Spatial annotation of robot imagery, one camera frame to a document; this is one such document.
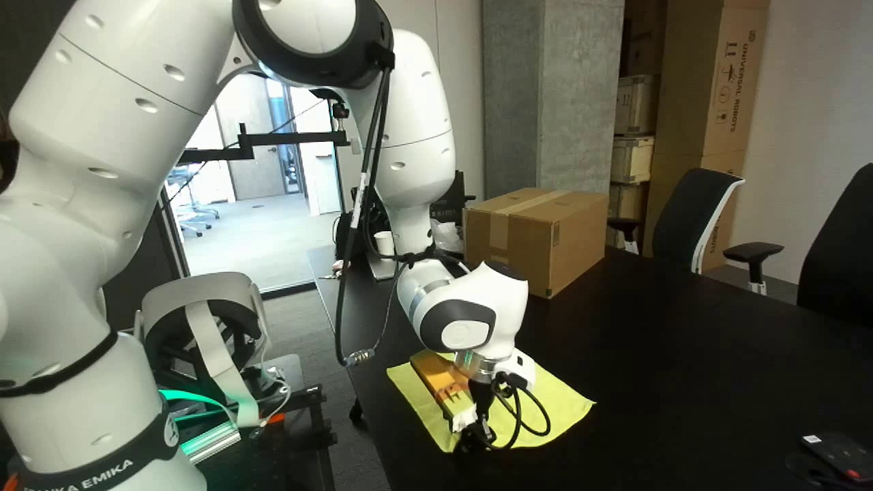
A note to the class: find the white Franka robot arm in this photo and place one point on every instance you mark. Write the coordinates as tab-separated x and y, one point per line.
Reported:
90	118

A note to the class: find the large black office chair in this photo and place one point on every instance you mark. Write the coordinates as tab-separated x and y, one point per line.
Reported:
847	253

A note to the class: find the white paper cup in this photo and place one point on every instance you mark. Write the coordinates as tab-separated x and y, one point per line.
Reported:
385	244

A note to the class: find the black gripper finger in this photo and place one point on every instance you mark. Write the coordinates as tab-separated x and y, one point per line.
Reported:
477	417

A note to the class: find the tall brown cardboard box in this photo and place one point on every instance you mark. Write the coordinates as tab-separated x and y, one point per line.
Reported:
734	82
677	118

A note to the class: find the pale storage box on shelf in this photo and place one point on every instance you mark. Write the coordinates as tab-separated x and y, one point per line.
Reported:
632	158
629	202
634	105

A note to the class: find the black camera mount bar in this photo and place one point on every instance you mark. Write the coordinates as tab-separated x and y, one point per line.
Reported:
274	140

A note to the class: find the black chair with white frame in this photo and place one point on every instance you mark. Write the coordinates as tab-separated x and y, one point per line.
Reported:
697	218

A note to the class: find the black device with red mark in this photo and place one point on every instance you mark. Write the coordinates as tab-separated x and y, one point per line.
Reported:
835	453

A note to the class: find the yellow cloth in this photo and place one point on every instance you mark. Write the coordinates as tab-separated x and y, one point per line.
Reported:
563	405

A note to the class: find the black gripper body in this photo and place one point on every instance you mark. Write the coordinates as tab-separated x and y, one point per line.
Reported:
501	372

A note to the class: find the teal flat item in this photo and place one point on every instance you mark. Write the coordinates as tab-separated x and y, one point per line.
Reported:
195	427

